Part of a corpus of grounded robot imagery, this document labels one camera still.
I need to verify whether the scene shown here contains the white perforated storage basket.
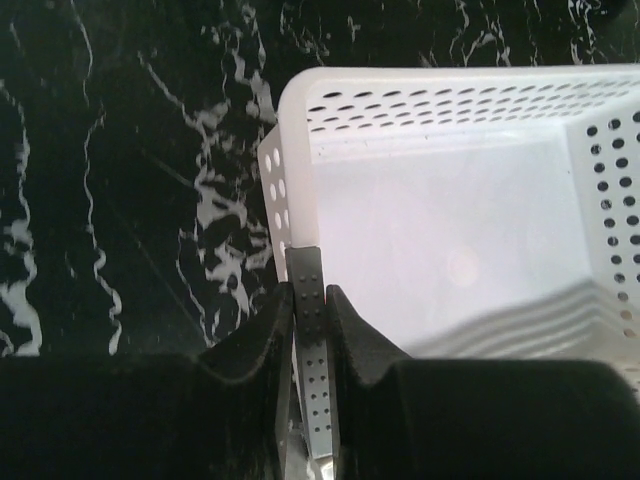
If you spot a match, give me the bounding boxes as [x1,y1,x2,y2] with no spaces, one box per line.
[258,64,639,385]

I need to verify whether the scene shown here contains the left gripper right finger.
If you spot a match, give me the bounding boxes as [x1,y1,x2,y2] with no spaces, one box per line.
[326,285,639,479]

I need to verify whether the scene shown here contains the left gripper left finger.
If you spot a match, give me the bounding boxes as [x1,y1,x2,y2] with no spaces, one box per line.
[1,283,294,479]

